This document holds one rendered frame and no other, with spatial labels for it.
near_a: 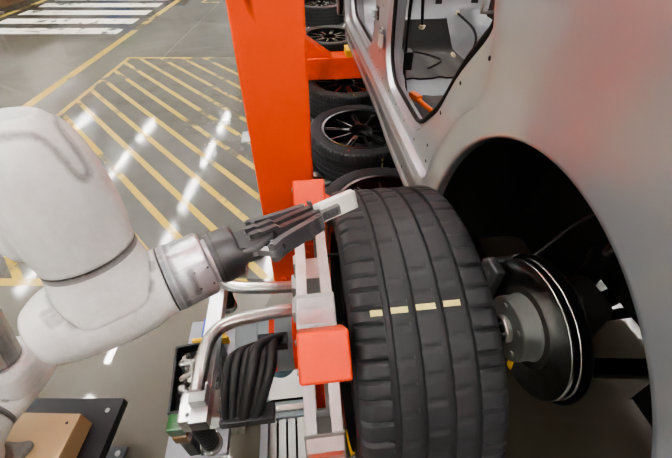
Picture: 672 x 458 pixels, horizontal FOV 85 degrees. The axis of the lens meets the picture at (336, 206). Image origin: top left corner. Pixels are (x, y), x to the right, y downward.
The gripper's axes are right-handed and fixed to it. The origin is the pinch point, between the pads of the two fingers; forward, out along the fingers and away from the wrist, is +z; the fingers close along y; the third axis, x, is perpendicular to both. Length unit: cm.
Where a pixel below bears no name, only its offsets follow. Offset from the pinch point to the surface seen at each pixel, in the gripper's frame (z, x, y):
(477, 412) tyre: 5.6, -31.8, 20.2
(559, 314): 36, -36, 14
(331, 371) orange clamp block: -11.9, -17.3, 11.8
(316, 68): 109, 11, -217
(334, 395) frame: -11.2, -27.4, 6.8
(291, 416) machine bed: -13, -104, -61
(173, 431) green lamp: -42, -51, -30
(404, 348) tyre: -0.5, -20.0, 13.1
